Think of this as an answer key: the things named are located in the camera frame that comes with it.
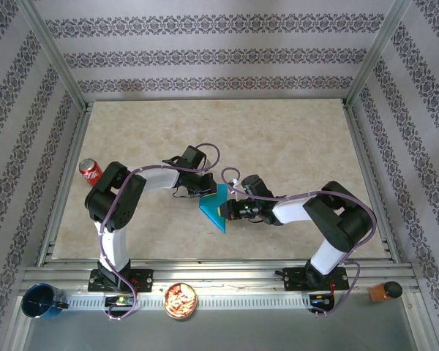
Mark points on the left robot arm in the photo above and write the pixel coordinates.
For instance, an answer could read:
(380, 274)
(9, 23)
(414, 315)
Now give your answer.
(109, 204)

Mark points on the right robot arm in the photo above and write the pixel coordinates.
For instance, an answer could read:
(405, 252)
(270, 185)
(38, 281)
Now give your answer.
(336, 219)

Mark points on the bowl of red food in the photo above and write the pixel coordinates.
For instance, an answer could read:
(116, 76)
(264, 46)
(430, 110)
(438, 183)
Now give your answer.
(180, 300)

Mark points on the red soda can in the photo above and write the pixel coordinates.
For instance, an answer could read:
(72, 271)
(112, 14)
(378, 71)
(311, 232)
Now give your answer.
(89, 170)

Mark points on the small circuit board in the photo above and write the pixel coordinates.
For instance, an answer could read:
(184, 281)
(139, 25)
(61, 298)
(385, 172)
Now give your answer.
(119, 301)
(320, 300)

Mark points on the grey metal shelf panel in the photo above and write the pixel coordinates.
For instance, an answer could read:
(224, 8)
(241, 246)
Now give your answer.
(223, 332)

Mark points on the brown jar with black lid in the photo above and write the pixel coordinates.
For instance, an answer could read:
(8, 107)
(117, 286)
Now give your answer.
(382, 292)

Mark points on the blue mug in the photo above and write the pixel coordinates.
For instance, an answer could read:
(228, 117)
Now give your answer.
(40, 301)

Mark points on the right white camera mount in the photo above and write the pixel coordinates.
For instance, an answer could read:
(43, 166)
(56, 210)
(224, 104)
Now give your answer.
(236, 194)

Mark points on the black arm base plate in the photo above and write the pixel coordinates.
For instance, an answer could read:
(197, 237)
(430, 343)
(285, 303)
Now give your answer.
(142, 279)
(292, 278)

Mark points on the aluminium side rail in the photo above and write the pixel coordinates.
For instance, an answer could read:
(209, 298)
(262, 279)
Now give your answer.
(359, 146)
(64, 190)

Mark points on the aluminium frame post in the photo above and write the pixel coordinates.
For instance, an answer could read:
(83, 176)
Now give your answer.
(378, 55)
(51, 55)

